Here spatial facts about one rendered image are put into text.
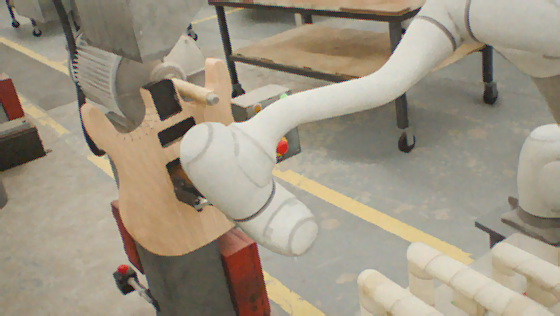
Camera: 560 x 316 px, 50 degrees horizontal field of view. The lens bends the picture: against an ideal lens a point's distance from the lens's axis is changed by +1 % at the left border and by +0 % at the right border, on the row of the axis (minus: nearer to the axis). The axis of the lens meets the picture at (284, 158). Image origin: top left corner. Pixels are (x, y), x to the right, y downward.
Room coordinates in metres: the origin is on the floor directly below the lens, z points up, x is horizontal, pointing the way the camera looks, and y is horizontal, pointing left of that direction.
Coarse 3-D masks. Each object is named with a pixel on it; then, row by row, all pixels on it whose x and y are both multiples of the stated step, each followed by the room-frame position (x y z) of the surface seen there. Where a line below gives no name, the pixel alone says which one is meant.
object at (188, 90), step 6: (174, 78) 1.39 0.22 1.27; (180, 84) 1.34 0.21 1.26; (186, 84) 1.33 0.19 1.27; (192, 84) 1.32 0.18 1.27; (180, 90) 1.33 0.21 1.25; (186, 90) 1.31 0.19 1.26; (192, 90) 1.29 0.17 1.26; (198, 90) 1.27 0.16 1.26; (204, 90) 1.26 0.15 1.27; (210, 90) 1.25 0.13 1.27; (186, 96) 1.31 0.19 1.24; (192, 96) 1.28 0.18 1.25; (198, 96) 1.26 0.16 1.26; (204, 96) 1.24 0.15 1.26; (204, 102) 1.24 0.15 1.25
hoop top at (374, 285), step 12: (360, 276) 0.60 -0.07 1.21; (372, 276) 0.59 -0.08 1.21; (384, 276) 0.59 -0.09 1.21; (372, 288) 0.57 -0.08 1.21; (384, 288) 0.56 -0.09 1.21; (396, 288) 0.56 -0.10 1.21; (384, 300) 0.55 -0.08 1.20; (396, 300) 0.54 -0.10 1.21; (408, 300) 0.53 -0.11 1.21; (420, 300) 0.53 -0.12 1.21; (396, 312) 0.53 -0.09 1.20; (408, 312) 0.52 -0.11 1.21; (420, 312) 0.51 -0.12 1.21; (432, 312) 0.51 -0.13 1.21
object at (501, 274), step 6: (492, 258) 0.71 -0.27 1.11; (492, 264) 0.71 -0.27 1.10; (498, 264) 0.70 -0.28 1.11; (492, 270) 0.71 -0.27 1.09; (498, 270) 0.70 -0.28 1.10; (504, 270) 0.70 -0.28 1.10; (510, 270) 0.70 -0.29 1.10; (492, 276) 0.71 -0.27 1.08; (498, 276) 0.70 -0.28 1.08; (504, 276) 0.70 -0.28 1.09; (510, 276) 0.70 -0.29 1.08; (498, 282) 0.70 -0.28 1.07; (504, 282) 0.70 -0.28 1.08; (510, 282) 0.70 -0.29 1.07; (510, 288) 0.70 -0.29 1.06
